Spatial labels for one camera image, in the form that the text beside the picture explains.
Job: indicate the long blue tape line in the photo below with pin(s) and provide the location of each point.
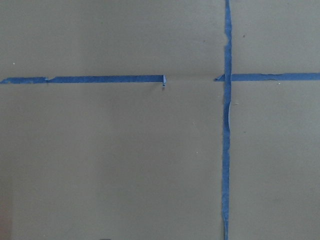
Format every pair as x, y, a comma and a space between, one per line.
227, 97

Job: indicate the crossing blue tape line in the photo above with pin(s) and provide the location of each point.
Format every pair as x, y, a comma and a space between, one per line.
241, 77

